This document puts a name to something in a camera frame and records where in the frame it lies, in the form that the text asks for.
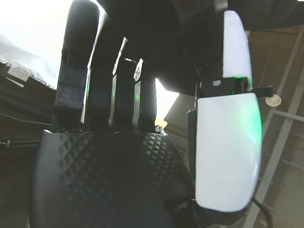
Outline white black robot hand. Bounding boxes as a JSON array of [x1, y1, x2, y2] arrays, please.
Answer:
[[30, 0, 263, 228]]

